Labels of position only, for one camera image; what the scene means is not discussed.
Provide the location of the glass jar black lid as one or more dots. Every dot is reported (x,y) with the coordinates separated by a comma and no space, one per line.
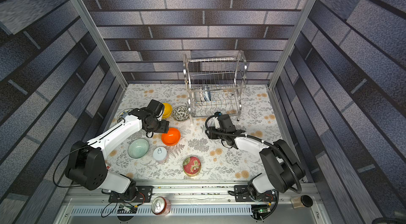
(303,201)

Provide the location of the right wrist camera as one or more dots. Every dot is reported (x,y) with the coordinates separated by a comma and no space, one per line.
(217,115)

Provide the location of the pale green ceramic bowl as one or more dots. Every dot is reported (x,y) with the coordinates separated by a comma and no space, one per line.
(138,148)

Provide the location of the blue yellow patterned plate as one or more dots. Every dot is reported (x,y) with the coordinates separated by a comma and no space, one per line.
(122,115)

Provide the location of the blue white floral bowl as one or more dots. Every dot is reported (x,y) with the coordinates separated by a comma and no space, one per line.
(207,95)

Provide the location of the white brown dotted bowl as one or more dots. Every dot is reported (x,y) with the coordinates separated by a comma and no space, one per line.
(202,98)

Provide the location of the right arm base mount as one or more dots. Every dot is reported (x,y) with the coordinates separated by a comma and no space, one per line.
(246,194)

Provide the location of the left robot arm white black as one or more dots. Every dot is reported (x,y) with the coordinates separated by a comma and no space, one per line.
(86,164)

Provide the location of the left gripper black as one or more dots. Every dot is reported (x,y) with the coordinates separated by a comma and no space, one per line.
(165,128)

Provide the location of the floral table mat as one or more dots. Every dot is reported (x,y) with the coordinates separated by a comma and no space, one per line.
(218,162)

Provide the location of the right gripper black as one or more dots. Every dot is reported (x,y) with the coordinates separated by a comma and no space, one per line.
(214,132)

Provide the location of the red floral bowl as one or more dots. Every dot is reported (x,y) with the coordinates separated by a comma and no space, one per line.
(191,165)

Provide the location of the stainless steel dish rack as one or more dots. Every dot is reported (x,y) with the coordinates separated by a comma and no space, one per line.
(224,77)

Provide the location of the black white leaf bowl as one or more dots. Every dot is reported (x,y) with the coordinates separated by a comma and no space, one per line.
(181,113)

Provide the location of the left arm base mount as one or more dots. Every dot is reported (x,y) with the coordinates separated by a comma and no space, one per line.
(134,194)

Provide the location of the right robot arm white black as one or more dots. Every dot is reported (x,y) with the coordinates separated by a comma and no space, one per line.
(283,170)

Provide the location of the yellow plastic bowl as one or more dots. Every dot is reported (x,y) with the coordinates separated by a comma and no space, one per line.
(167,110)

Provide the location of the orange plastic bowl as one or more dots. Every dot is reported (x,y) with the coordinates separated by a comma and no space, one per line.
(171,138)

